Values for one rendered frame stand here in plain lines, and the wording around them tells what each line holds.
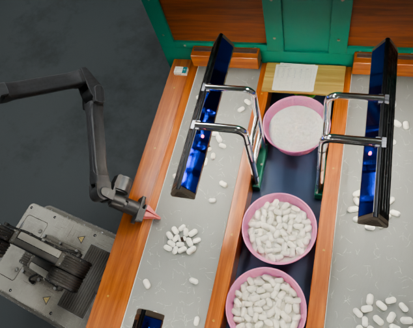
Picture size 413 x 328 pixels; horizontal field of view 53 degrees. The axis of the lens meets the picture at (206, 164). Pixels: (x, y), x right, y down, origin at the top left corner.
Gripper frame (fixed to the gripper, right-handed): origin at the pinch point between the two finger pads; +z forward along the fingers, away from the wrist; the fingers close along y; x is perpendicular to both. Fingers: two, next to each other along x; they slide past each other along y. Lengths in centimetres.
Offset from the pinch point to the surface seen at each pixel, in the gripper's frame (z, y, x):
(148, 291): 4.8, -27.2, -0.7
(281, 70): 25, 73, -25
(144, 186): -7.9, 11.6, 5.2
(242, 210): 23.9, 8.3, -20.7
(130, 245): -5.9, -12.6, 4.4
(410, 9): 41, 79, -76
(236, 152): 18.8, 33.3, -14.1
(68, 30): -76, 163, 155
